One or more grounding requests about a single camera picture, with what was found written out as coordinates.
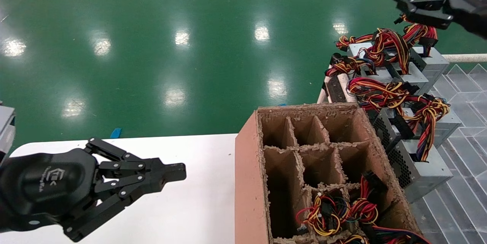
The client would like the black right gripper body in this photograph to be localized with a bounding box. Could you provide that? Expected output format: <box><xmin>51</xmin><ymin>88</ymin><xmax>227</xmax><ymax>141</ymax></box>
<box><xmin>448</xmin><ymin>0</ymin><xmax>487</xmax><ymax>40</ymax></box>

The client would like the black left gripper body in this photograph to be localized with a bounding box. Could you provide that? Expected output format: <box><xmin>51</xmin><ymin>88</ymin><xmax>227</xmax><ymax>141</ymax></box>
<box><xmin>0</xmin><ymin>148</ymin><xmax>104</xmax><ymax>234</ymax></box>

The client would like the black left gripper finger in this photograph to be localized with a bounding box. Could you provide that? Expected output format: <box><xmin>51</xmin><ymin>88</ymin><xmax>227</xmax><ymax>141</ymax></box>
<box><xmin>84</xmin><ymin>138</ymin><xmax>187</xmax><ymax>174</ymax></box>
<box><xmin>63</xmin><ymin>172</ymin><xmax>187</xmax><ymax>242</ymax></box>

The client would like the long white rack pipe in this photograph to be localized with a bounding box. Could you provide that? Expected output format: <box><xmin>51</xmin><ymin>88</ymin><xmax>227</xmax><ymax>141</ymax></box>
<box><xmin>443</xmin><ymin>54</ymin><xmax>487</xmax><ymax>63</ymax></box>

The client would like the short white rack pipe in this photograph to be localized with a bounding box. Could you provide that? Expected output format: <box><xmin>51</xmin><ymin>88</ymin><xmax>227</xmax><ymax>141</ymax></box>
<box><xmin>317</xmin><ymin>75</ymin><xmax>329</xmax><ymax>104</ymax></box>
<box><xmin>337</xmin><ymin>73</ymin><xmax>357</xmax><ymax>104</ymax></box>

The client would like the black roller track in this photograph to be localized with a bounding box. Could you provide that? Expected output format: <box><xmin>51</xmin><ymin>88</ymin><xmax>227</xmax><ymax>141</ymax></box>
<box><xmin>326</xmin><ymin>75</ymin><xmax>347</xmax><ymax>104</ymax></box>

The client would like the brown cardboard box with dividers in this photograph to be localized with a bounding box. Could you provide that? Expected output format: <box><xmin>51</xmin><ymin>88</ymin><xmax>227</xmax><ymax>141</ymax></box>
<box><xmin>235</xmin><ymin>103</ymin><xmax>423</xmax><ymax>244</ymax></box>

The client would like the clear corrugated plastic sheet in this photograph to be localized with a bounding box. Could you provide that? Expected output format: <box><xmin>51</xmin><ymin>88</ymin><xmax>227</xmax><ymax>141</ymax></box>
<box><xmin>411</xmin><ymin>63</ymin><xmax>487</xmax><ymax>244</ymax></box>

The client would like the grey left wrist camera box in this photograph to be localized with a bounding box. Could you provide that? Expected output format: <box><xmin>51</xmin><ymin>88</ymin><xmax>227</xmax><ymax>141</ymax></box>
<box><xmin>0</xmin><ymin>106</ymin><xmax>16</xmax><ymax>155</ymax></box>

